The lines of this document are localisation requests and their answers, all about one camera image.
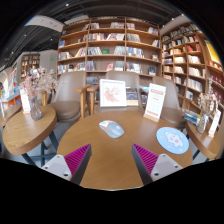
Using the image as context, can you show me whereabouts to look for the white framed flower picture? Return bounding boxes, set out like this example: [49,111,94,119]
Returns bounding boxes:
[99,78,128,108]

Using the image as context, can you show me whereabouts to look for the small distant bookshelf unit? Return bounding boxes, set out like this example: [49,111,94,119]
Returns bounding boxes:
[19,52,41,79]

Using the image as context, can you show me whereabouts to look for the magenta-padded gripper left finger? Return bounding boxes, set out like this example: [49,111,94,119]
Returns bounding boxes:
[41,143,92,185]

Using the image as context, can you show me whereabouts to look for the glass vase beige flowers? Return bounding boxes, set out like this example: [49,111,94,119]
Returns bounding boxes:
[196,78,219,134]

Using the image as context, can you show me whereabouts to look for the blue book stack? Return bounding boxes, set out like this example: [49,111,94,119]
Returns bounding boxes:
[139,85,150,95]

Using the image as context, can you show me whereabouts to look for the stack of colourful books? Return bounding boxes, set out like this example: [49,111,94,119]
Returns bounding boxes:
[182,108,202,127]

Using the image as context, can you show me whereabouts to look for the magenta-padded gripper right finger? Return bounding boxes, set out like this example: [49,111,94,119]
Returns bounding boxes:
[131,143,183,185]

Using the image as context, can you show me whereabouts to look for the tan wooden armchair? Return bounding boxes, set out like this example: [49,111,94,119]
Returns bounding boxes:
[49,70,92,123]
[87,70,145,116]
[151,75,188,130]

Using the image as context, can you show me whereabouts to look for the wide wooden bookshelf unit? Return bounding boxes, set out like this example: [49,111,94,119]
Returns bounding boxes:
[56,16,163,79]

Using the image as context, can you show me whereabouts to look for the round light blue mouse pad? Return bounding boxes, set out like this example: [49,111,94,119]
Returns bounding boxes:
[155,126,190,155]

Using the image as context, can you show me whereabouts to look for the small white table card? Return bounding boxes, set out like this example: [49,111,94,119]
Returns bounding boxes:
[208,108,223,138]
[19,88,32,115]

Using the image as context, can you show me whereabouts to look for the round wooden side table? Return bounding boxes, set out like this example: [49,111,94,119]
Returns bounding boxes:
[2,104,58,166]
[185,119,223,160]

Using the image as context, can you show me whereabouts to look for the curved wooden bookshelf unit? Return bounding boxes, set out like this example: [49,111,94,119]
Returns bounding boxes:
[159,22,224,111]

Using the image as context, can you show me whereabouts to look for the white hanging sign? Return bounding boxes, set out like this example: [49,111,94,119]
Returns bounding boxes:
[24,14,64,33]

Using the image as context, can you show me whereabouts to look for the glass vase pink flowers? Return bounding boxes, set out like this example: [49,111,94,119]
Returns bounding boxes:
[19,67,58,122]

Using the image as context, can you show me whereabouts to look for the grey computer mouse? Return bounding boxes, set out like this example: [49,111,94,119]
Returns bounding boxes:
[98,119,125,139]

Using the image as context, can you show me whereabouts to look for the dark cover book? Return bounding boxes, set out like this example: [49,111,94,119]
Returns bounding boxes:
[125,87,139,107]

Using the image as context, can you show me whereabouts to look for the white red sign stand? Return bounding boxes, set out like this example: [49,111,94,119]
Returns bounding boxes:
[143,82,167,123]

